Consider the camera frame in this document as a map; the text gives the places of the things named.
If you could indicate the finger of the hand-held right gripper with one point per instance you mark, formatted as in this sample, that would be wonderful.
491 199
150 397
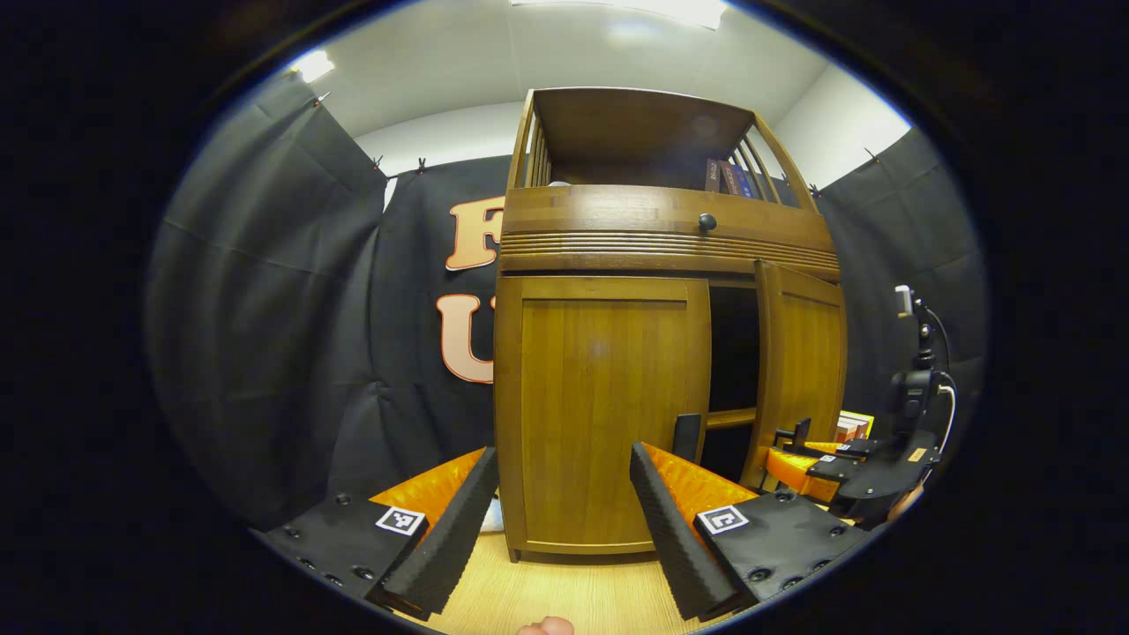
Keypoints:
798 472
829 448

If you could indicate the white plush toy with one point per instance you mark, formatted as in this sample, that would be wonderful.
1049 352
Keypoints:
494 516

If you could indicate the ceiling panel light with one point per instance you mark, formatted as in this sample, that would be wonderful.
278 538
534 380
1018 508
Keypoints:
653 11

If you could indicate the black round drawer knob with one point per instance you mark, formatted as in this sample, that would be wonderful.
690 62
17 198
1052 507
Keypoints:
707 222

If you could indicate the wooden inner shelf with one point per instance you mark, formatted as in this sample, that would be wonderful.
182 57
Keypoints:
730 418

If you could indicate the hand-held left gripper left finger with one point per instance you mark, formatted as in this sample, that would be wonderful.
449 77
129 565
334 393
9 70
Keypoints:
459 529

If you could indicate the wooden cabinet door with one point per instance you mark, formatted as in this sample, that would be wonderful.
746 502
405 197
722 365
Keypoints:
600 397
807 362

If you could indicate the white red-edged book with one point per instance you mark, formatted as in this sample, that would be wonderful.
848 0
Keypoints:
848 430

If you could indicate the wooden double-door shoe cabinet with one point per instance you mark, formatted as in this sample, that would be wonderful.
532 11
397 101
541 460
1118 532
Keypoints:
617 216

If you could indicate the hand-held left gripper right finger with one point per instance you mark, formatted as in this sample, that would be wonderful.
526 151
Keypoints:
670 538

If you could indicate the blue book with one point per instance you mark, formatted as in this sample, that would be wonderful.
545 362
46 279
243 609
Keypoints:
746 183

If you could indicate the grey-brown book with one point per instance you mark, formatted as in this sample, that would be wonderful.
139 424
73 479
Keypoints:
713 176

